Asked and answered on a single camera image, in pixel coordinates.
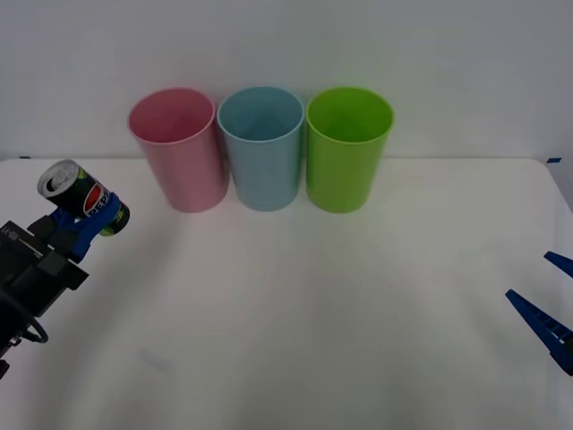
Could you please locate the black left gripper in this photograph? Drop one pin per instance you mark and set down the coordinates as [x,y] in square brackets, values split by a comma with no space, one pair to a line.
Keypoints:
[22,277]

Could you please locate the green plastic bin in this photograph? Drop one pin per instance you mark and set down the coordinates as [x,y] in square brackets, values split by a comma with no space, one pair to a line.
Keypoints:
[340,174]

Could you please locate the pink plastic bin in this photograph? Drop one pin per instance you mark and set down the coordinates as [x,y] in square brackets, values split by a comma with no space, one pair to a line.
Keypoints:
[188,170]

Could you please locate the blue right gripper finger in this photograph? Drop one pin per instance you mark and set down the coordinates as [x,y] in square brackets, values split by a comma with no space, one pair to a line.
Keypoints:
[561,262]
[548,327]

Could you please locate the pale blue plastic bin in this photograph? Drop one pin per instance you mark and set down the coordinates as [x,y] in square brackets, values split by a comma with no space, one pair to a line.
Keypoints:
[264,174]

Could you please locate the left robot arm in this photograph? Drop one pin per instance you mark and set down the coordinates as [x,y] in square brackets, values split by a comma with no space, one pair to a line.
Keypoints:
[9,319]

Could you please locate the small drink can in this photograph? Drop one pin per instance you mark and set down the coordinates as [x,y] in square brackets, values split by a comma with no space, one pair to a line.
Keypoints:
[76,188]

